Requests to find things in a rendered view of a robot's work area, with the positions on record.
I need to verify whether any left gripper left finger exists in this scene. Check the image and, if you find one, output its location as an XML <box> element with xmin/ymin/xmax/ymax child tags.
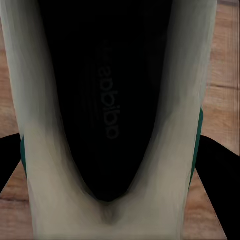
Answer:
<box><xmin>0</xmin><ymin>133</ymin><xmax>22</xmax><ymax>193</ymax></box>

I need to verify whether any gym shoe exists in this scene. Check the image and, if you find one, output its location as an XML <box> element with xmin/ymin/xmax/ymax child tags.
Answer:
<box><xmin>0</xmin><ymin>0</ymin><xmax>218</xmax><ymax>240</ymax></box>

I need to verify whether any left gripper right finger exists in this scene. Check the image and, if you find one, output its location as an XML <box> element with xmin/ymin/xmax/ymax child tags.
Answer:
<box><xmin>195</xmin><ymin>135</ymin><xmax>240</xmax><ymax>240</ymax></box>

